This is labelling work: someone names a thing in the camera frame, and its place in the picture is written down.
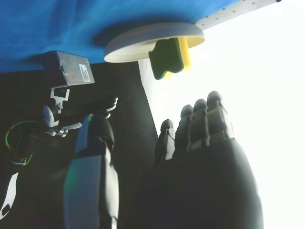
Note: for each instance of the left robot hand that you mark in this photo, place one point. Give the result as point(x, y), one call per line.
point(202, 181)

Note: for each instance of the green and yellow sponge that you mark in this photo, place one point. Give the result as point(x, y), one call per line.
point(166, 57)

